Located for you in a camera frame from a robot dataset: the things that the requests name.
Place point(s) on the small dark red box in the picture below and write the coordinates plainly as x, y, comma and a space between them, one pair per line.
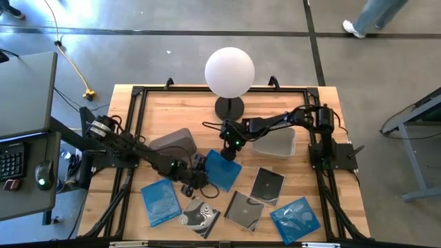
12, 185

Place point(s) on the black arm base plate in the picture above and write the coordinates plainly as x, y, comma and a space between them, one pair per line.
103, 162
344, 155

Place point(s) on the glossy blue jewel case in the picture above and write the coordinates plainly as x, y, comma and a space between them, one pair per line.
294, 220
160, 203

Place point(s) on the black aluminium frame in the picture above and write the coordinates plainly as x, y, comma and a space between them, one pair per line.
165, 89

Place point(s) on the black computer mouse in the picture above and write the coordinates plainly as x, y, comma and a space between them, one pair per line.
44, 175

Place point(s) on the translucent plastic bin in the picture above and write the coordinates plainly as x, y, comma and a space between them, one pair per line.
172, 139
275, 144

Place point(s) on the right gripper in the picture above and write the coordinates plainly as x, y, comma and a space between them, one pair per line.
231, 135

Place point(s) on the black keyboard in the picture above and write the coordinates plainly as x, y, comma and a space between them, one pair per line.
12, 162

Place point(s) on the person's dark shoe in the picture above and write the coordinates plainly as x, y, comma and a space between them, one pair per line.
13, 12

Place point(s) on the silver metal bracket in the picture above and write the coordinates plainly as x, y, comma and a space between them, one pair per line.
320, 245
128, 244

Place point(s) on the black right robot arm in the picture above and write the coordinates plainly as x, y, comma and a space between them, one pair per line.
275, 122

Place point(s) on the swirl pattern jewel case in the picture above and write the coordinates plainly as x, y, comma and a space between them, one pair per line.
198, 217

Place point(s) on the clear jewel case black insert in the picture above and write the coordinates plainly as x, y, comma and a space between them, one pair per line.
267, 186

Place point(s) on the clear jewel case grey insert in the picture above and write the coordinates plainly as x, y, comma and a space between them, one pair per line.
244, 211

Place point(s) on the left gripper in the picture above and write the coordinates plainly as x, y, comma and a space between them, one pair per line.
196, 180

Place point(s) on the grey metal table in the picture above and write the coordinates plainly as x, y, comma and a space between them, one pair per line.
406, 155

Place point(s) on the person's white shoe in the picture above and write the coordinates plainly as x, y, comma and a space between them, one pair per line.
353, 29

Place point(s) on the person's leg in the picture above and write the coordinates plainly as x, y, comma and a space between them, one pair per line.
379, 13

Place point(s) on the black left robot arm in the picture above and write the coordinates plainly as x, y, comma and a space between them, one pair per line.
138, 148

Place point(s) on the dark grey desk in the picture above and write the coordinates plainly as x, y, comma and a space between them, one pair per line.
31, 203

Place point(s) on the white globe lamp black stand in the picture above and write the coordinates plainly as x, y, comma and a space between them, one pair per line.
229, 72

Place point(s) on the plain blue jewel case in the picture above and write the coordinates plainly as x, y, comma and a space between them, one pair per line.
220, 172

